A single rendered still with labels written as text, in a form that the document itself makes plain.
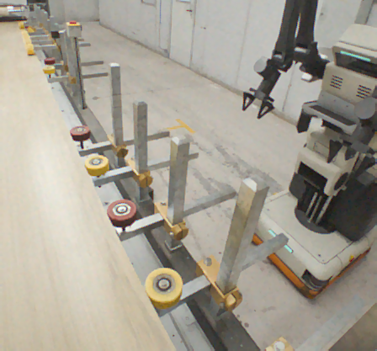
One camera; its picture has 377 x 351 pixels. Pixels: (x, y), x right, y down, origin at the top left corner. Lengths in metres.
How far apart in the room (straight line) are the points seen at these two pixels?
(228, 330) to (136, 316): 0.30
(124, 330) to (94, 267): 0.16
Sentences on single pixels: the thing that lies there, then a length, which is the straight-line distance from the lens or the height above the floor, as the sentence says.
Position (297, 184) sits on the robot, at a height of 0.40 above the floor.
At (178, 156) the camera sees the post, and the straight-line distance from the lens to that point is 0.65.
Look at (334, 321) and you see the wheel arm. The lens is 0.74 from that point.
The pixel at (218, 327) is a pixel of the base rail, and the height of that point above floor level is 0.70.
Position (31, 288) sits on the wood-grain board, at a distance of 0.66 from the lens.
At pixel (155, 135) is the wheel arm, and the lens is 1.28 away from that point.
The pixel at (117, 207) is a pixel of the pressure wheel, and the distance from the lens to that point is 0.76.
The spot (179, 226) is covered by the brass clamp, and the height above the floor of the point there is 0.83.
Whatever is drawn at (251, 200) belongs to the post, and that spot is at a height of 1.14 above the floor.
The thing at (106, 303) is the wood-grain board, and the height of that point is 0.90.
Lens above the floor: 1.43
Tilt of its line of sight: 34 degrees down
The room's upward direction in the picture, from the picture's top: 5 degrees clockwise
